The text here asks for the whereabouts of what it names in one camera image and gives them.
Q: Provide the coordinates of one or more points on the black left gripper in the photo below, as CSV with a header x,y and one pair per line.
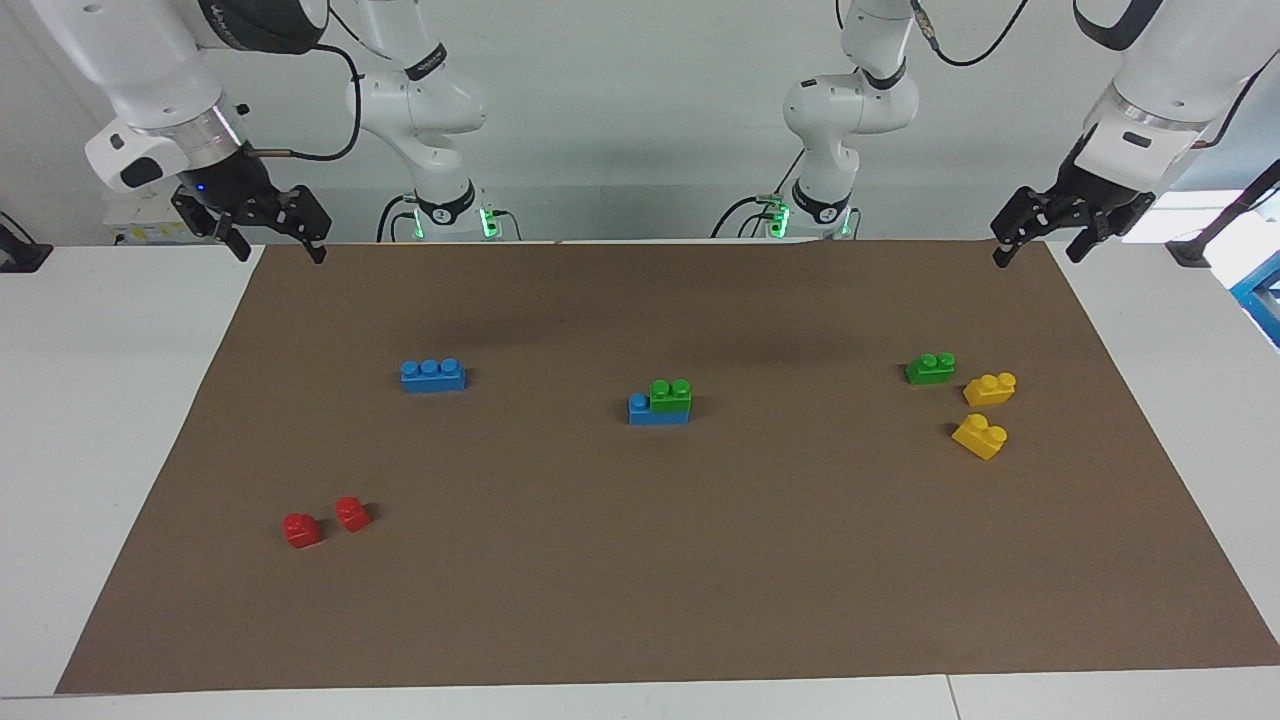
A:
x,y
1100,190

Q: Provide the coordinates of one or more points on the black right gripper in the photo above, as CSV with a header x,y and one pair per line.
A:
x,y
228,188

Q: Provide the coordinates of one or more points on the green two-stud block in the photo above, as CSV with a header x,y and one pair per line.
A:
x,y
930,370
670,397

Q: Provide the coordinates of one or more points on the blue three-stud block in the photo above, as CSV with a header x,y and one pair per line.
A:
x,y
432,376
650,413

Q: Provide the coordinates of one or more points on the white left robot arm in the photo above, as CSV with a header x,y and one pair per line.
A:
x,y
1170,80

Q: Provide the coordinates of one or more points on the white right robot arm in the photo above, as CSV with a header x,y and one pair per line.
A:
x,y
150,70

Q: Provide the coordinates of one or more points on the yellow two-stud block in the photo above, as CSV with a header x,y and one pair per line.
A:
x,y
978,438
990,390

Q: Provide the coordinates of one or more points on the red one-stud block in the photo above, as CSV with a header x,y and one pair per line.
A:
x,y
302,532
352,516

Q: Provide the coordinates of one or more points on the white background box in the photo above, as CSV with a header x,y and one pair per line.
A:
x,y
135,215

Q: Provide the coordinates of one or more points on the black clamp stand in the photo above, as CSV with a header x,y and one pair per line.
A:
x,y
1225,215

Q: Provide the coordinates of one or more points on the black table clamp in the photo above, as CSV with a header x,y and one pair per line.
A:
x,y
22,255

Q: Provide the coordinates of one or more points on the brown table mat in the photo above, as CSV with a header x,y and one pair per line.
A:
x,y
640,560

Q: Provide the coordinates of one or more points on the blue metal frame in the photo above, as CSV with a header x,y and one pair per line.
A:
x,y
1260,295

